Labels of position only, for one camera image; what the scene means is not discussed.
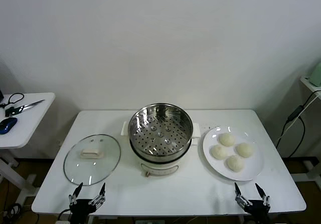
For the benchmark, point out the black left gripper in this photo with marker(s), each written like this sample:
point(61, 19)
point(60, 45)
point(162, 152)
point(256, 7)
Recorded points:
point(81, 206)

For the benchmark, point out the blue computer mouse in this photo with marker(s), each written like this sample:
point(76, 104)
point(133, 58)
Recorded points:
point(7, 124)

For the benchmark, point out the black device edge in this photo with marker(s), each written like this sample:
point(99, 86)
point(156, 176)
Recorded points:
point(0, 96)

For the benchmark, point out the white side table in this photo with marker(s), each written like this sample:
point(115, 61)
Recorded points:
point(32, 123)

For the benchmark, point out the white steamed baozi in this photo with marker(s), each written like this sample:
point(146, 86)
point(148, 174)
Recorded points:
point(235, 163)
point(227, 139)
point(219, 152)
point(244, 150)

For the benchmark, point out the pale green appliance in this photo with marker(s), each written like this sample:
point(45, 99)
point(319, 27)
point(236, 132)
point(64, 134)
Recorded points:
point(316, 74)

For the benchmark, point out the perforated steel steamer basket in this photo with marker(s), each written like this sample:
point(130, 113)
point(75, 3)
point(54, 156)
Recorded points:
point(160, 136)

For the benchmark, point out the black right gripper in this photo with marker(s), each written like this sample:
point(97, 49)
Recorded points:
point(258, 207)

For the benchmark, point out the white round plate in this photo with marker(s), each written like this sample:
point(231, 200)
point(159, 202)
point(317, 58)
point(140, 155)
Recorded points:
point(215, 136)

